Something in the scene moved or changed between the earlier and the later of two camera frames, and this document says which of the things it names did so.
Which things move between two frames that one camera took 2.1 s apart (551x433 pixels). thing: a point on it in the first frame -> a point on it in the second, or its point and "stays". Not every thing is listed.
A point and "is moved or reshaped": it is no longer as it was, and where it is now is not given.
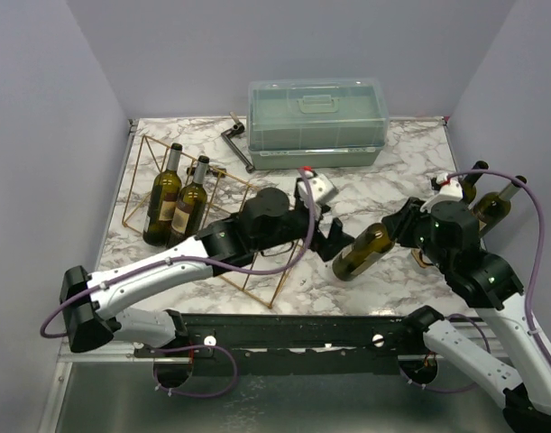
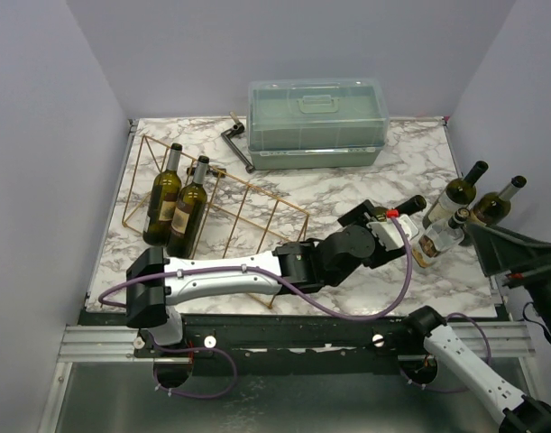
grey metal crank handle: x=237 y=128 stays
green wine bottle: x=491 y=208 stays
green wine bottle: x=373 y=243 is moved or reshaped
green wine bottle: x=190 y=208 stays
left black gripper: x=327 y=246 -> x=362 y=216
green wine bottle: x=162 y=200 stays
